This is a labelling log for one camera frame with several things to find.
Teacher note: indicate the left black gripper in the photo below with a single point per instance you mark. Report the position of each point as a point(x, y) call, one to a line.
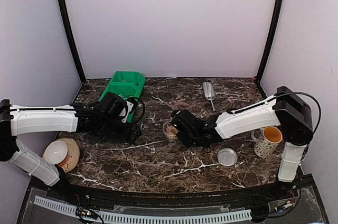
point(133, 136)

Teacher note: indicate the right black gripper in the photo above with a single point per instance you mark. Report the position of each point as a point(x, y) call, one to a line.
point(184, 140)

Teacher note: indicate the clear plastic container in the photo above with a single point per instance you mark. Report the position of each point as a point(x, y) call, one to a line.
point(165, 126)

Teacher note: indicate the metal scoop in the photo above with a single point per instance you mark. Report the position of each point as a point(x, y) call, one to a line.
point(209, 93)

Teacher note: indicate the green three-compartment bin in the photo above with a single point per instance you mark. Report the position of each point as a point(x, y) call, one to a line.
point(124, 85)

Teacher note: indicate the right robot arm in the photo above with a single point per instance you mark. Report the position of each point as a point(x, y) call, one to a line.
point(285, 109)

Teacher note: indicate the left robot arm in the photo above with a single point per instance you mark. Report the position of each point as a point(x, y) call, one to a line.
point(19, 120)

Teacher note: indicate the candies in clear container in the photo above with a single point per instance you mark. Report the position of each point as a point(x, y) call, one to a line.
point(171, 131)

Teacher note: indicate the clear plastic lid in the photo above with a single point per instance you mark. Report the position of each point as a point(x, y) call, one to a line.
point(227, 157)

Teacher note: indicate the wooden slice coaster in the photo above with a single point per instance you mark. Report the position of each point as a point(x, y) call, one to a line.
point(72, 158)

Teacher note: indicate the white bowl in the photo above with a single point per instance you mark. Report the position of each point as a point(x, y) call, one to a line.
point(56, 152)

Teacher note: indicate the patterned mug yellow inside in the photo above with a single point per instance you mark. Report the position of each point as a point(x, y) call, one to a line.
point(266, 140)

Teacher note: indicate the white slotted cable duct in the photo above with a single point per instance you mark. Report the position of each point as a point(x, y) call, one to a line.
point(103, 216)

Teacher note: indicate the black front rail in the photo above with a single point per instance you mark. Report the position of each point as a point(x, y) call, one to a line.
point(96, 194)

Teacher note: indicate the left black frame post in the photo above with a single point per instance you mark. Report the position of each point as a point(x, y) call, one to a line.
point(71, 40)

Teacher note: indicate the black frame post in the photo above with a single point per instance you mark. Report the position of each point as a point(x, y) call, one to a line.
point(71, 40)
point(269, 41)

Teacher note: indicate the right black frame post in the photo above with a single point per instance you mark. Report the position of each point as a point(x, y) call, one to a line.
point(269, 41)

